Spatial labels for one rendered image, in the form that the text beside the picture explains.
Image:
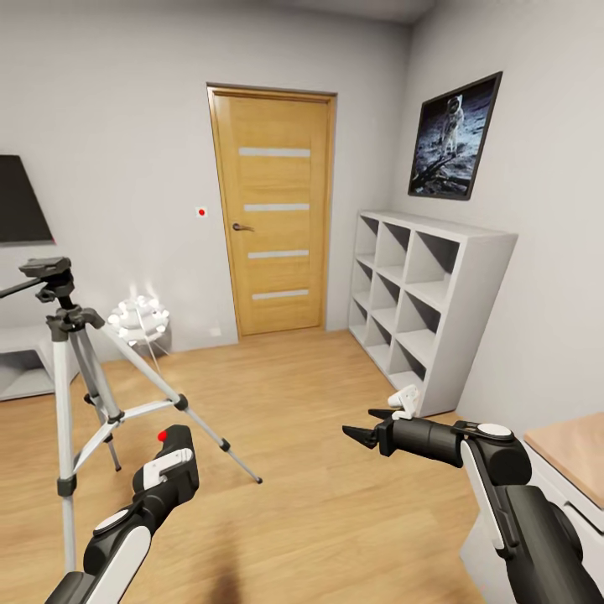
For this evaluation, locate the camera tripod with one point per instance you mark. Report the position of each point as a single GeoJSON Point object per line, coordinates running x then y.
{"type": "Point", "coordinates": [70, 323]}

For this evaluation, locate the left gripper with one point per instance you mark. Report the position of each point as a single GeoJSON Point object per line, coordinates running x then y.
{"type": "Point", "coordinates": [175, 491]}

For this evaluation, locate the digital camera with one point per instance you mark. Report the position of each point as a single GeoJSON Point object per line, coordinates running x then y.
{"type": "Point", "coordinates": [174, 438]}

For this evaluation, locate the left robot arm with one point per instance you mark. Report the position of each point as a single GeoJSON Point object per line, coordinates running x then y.
{"type": "Point", "coordinates": [121, 543]}

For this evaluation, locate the painting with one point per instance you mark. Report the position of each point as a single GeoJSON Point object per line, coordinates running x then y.
{"type": "Point", "coordinates": [451, 136]}

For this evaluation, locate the desk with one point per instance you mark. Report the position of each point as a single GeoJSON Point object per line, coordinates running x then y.
{"type": "Point", "coordinates": [568, 466]}

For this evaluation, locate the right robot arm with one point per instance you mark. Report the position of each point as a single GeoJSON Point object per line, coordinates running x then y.
{"type": "Point", "coordinates": [539, 544]}

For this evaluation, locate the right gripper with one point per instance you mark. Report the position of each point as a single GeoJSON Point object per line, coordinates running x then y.
{"type": "Point", "coordinates": [410, 435]}

